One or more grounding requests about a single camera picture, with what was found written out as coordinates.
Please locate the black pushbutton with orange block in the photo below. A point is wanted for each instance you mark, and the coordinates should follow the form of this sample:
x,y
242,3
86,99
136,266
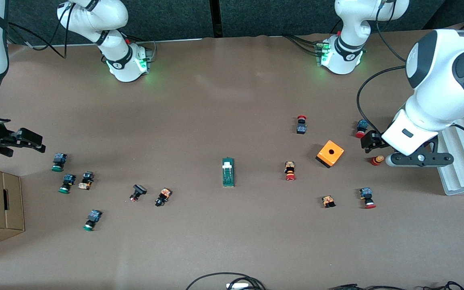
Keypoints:
x,y
86,180
162,196

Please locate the green load switch white lever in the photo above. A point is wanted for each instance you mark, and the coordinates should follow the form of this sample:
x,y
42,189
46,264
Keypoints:
x,y
228,177

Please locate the red pushbutton with orange block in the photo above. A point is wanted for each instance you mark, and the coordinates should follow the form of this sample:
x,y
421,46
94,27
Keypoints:
x,y
289,171

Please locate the orange contact block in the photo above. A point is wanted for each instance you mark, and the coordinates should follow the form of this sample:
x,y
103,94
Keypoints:
x,y
328,201

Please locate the orange button enclosure box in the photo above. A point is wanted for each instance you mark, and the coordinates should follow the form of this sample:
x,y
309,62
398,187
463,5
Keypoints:
x,y
330,154

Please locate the black square pushbutton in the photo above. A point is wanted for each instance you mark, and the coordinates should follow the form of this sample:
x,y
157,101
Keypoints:
x,y
137,192

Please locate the green pushbutton with blue block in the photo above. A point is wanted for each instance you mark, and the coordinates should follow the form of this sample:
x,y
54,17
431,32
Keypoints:
x,y
59,162
92,220
67,183

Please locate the white plug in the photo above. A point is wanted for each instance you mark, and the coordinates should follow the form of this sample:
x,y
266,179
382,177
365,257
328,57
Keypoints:
x,y
238,286

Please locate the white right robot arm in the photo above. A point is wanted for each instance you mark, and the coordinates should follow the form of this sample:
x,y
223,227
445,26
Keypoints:
x,y
125,70

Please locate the small red yellow knob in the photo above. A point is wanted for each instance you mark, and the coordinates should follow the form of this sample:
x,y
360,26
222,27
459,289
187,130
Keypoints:
x,y
377,160

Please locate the red pushbutton with blue block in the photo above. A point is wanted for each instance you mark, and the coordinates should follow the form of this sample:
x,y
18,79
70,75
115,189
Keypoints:
x,y
361,129
301,125
367,197

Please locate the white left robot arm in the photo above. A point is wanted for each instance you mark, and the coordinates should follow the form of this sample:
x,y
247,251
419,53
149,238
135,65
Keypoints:
x,y
437,92

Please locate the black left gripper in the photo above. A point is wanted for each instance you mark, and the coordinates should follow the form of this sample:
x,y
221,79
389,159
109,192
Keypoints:
x,y
370,139

